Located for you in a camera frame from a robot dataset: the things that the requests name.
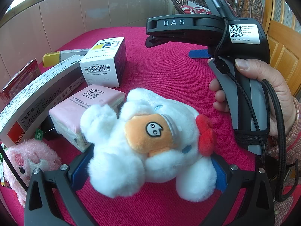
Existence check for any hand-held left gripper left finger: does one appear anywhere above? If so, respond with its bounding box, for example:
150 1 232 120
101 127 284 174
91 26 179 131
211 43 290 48
24 150 95 226

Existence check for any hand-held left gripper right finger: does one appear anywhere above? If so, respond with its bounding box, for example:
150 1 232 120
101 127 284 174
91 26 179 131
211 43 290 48
207 153 275 226

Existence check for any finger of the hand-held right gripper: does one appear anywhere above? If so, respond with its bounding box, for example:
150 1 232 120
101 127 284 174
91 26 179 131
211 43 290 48
145 34 171 48
189 50 213 59

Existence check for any white plush toy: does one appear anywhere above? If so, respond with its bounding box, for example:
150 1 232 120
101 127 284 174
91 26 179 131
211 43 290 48
80 88 217 202

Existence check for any pink plush toy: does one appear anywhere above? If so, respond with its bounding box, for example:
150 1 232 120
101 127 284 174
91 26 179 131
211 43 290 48
2 138 62 209

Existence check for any pink tissue pack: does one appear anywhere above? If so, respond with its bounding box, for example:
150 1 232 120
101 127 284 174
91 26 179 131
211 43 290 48
49 84 126 152

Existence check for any white medicine box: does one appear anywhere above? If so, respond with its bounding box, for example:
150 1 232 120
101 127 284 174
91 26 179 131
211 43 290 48
79 37 127 88

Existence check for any white cardboard box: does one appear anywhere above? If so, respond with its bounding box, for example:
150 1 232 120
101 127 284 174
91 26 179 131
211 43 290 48
0 55 86 146

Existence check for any yellow and white box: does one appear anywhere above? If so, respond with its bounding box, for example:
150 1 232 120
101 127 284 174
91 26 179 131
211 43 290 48
42 49 91 67

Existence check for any person's right forearm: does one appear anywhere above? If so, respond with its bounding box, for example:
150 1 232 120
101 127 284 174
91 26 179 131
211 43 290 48
267 96 301 226

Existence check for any person's right hand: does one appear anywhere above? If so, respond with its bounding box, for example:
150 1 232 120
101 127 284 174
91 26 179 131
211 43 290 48
208 58 295 142

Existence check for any red table cloth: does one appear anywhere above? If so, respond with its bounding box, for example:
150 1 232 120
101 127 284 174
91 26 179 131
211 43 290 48
0 26 278 226

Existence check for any wooden door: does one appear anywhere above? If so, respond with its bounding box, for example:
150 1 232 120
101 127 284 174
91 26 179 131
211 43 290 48
262 0 301 99

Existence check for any red patterned cushion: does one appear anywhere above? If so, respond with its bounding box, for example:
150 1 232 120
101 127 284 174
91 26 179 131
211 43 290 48
180 1 212 15

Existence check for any red box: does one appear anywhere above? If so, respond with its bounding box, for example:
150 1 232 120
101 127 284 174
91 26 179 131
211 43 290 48
0 58 41 105

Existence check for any black braided cable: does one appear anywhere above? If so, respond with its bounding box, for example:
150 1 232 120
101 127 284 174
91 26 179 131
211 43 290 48
208 0 294 202

